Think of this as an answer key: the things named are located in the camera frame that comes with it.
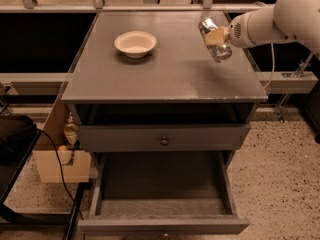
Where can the cardboard box with items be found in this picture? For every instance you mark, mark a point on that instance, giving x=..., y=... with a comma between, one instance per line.
x=55, y=160

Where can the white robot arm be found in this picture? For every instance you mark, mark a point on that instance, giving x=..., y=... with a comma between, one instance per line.
x=286, y=21

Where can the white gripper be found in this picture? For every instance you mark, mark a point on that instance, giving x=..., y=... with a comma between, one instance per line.
x=236, y=34

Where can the round brass drawer knob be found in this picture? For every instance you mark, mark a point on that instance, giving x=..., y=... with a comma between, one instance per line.
x=164, y=141

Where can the black cart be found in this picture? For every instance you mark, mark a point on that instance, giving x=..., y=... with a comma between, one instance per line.
x=18, y=137

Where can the white bowl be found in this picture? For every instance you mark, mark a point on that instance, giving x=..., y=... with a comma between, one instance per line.
x=135, y=44

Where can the grey wooden drawer cabinet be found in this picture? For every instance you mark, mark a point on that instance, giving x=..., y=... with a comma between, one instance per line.
x=177, y=83

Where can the open grey middle drawer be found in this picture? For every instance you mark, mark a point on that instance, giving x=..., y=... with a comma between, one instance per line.
x=163, y=193

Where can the grey top drawer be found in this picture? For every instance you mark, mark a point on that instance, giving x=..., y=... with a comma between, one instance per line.
x=146, y=138

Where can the silver blue redbull can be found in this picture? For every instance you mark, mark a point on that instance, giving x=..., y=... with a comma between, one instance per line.
x=218, y=53

